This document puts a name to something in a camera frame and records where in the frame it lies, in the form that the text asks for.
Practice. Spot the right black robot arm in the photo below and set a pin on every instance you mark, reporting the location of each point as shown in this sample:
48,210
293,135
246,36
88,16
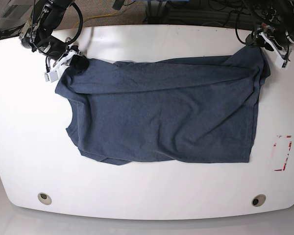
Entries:
36,34

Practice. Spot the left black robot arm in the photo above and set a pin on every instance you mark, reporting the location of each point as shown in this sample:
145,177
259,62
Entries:
273,22

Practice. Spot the right table cable grommet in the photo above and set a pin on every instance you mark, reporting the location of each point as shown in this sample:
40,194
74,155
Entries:
258,200

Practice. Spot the left table cable grommet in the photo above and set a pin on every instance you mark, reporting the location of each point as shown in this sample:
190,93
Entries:
44,199

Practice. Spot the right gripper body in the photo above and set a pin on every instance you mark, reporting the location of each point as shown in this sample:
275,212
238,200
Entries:
69,57

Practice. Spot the red tape rectangle marking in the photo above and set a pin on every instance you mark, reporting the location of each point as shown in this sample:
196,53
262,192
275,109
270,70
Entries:
281,152

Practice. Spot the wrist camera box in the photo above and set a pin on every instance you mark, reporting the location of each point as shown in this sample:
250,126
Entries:
51,76
281,63

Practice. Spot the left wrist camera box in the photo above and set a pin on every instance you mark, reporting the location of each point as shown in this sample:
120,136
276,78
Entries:
281,63

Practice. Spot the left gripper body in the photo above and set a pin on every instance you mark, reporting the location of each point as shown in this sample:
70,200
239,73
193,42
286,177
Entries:
279,42

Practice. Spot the table cable grommet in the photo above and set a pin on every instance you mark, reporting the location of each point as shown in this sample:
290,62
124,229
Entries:
258,200
44,199

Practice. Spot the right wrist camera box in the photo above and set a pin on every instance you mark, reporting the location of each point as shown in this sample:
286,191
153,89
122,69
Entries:
51,76

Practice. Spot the dark blue T-shirt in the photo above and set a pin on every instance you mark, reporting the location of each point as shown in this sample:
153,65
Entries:
193,110

